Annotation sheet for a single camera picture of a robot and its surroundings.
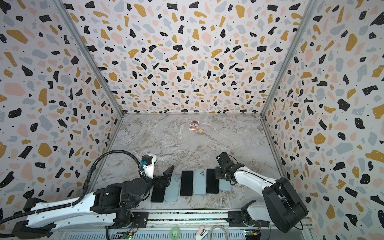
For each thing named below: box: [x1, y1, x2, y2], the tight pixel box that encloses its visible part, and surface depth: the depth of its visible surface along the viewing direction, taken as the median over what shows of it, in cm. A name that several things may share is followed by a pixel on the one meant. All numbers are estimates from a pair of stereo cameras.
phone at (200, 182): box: [193, 169, 207, 196], surface depth 89 cm
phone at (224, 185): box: [218, 179, 233, 191], surface depth 87 cm
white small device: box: [195, 225, 209, 240], surface depth 70 cm
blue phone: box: [206, 168, 219, 194], surface depth 88 cm
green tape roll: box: [169, 227, 181, 240], surface depth 72 cm
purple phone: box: [180, 170, 194, 196], surface depth 87 cm
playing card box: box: [189, 120, 199, 132], surface depth 115 cm
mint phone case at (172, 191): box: [164, 174, 181, 202], surface depth 83 cm
